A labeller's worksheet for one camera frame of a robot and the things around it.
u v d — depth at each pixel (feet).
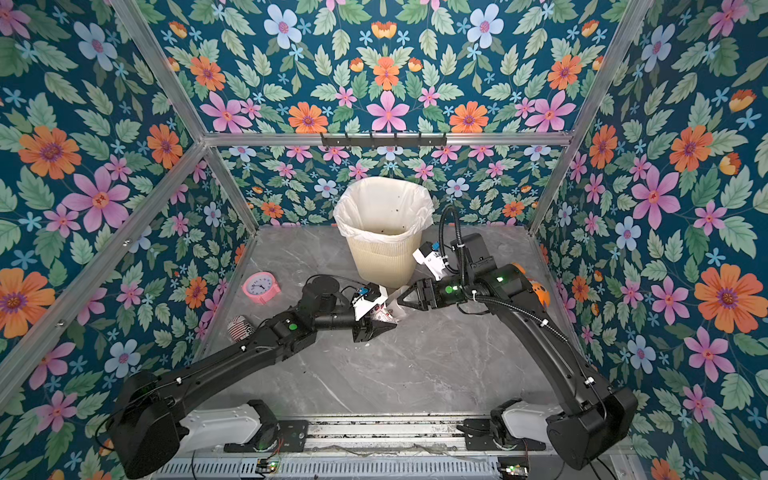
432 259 2.09
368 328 2.11
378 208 3.15
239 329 2.91
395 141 3.00
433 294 1.94
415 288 1.98
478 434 2.41
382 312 2.21
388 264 2.97
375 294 1.99
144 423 1.29
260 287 3.26
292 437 2.40
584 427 1.19
